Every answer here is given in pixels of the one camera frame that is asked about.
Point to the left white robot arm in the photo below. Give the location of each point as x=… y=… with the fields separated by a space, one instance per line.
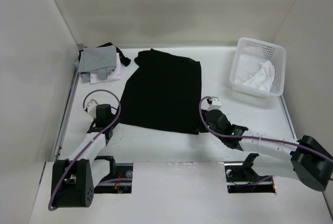
x=75 y=177

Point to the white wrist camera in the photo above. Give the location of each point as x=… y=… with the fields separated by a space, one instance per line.
x=214 y=103
x=90 y=108

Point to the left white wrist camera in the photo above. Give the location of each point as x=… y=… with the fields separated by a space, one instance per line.
x=90 y=108

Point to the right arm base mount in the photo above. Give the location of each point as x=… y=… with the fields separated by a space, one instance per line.
x=241 y=178

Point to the white tank top in basket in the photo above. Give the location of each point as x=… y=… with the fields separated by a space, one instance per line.
x=264 y=78

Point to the black tank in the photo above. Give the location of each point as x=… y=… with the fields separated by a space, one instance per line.
x=163 y=93
x=125 y=61

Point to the folded black tank top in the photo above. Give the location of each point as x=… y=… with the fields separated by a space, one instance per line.
x=125 y=61

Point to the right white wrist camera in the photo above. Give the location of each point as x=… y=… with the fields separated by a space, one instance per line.
x=214 y=103

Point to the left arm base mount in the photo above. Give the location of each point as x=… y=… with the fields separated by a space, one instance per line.
x=115 y=178

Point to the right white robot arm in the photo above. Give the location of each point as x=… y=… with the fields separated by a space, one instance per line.
x=303 y=159

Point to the metal table edge rail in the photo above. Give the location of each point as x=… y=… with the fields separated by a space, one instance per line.
x=71 y=83

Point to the white plastic basket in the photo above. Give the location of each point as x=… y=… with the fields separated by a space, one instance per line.
x=249 y=53

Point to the folded grey tank top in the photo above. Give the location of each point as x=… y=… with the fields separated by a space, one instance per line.
x=101 y=61

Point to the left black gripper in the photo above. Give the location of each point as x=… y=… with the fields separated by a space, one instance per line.
x=113 y=117

